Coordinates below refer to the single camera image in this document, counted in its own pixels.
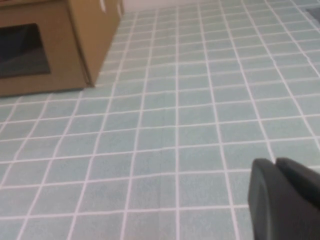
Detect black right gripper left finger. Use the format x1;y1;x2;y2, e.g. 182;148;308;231
247;157;320;240

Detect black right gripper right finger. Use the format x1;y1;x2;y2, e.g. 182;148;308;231
275;157;320;198

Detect brown cardboard drawer with window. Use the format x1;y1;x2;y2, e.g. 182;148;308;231
0;1;89;98

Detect green checked tablecloth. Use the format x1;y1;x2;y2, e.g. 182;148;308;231
0;0;320;240

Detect brown cardboard outer box sleeve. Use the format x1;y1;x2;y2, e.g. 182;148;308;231
66;0;125;88

